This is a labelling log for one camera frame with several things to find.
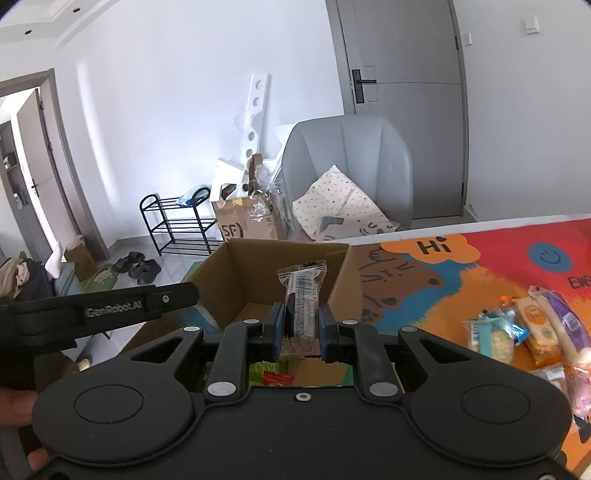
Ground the small brown cardboard box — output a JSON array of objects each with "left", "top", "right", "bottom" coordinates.
[{"left": 65, "top": 242, "right": 98, "bottom": 282}]

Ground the white foam board with holes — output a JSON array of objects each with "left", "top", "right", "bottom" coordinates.
[{"left": 235, "top": 73, "right": 271, "bottom": 185}]

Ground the person's left hand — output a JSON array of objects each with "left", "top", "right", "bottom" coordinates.
[{"left": 0, "top": 353, "right": 93, "bottom": 472}]

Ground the beige cloth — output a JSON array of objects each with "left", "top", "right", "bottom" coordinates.
[{"left": 0, "top": 258, "right": 31, "bottom": 298}]

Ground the grey chair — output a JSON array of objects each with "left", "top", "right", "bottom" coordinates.
[{"left": 280, "top": 115, "right": 414, "bottom": 241}]

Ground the white foam piece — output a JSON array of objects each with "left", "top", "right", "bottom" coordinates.
[{"left": 210, "top": 157, "right": 250, "bottom": 201}]

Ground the black door handle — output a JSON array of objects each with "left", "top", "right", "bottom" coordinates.
[{"left": 352, "top": 68, "right": 377, "bottom": 103}]

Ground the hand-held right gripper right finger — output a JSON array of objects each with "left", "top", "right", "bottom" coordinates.
[{"left": 316, "top": 304, "right": 472, "bottom": 401}]

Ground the green floor mat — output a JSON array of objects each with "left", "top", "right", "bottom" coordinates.
[{"left": 83, "top": 265, "right": 121, "bottom": 291}]

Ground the black shoe rack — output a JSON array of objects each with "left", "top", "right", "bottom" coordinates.
[{"left": 140, "top": 188, "right": 225, "bottom": 256}]

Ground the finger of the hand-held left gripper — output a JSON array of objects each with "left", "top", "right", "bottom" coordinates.
[{"left": 147, "top": 282, "right": 202, "bottom": 317}]

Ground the cardboard box with logo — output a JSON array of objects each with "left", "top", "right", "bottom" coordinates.
[{"left": 212, "top": 191, "right": 289, "bottom": 243}]

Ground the black sandal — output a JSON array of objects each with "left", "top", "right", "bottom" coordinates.
[
  {"left": 111, "top": 251, "right": 146, "bottom": 274},
  {"left": 129, "top": 259, "right": 162, "bottom": 285}
]

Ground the dark bag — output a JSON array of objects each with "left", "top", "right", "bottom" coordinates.
[{"left": 14, "top": 261, "right": 52, "bottom": 301}]

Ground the dark grey interior door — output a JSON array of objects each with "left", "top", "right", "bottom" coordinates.
[{"left": 0, "top": 69, "right": 112, "bottom": 264}]

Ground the clear plastic wrap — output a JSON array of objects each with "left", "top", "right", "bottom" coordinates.
[{"left": 252, "top": 164, "right": 296, "bottom": 232}]

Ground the pile of snack packets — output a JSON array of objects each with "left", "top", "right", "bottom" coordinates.
[{"left": 463, "top": 285, "right": 591, "bottom": 418}]

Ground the cartoon cat table mat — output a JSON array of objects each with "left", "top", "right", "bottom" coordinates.
[{"left": 182, "top": 216, "right": 591, "bottom": 476}]

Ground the clear dark snack packet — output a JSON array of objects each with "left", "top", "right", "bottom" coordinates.
[{"left": 276, "top": 259, "right": 328, "bottom": 358}]

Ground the green snack packet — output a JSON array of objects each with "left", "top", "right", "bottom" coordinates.
[{"left": 249, "top": 361, "right": 301, "bottom": 386}]

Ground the dotted cream pillow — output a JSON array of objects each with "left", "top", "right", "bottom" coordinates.
[{"left": 293, "top": 165, "right": 402, "bottom": 241}]

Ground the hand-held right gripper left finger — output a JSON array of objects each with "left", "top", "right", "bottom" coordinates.
[{"left": 131, "top": 302, "right": 287, "bottom": 402}]

